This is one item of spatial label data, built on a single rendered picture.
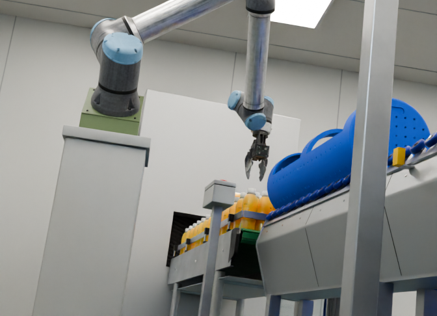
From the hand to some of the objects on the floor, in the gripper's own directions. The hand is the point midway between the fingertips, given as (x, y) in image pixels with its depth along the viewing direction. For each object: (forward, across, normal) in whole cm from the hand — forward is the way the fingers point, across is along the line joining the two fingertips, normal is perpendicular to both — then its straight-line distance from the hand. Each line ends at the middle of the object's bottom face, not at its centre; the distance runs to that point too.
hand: (253, 177), depth 325 cm
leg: (+114, +23, -19) cm, 118 cm away
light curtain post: (+114, -17, -162) cm, 198 cm away
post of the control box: (+114, -13, +8) cm, 115 cm away
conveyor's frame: (+114, +16, +74) cm, 137 cm away
